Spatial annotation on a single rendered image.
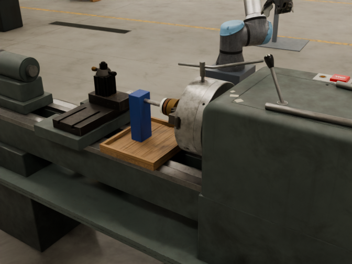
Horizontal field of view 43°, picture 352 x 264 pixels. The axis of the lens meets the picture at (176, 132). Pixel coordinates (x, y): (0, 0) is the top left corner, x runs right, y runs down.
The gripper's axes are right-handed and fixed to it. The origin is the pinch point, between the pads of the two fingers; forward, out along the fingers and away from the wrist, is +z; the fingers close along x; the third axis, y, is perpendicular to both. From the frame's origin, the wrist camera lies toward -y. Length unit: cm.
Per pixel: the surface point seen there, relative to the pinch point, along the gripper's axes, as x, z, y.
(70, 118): -106, 2, 35
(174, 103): -58, -20, 45
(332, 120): -13, -65, 75
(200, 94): -47, -36, 49
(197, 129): -51, -35, 62
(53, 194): -126, 31, 63
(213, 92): -43, -38, 50
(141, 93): -71, -11, 34
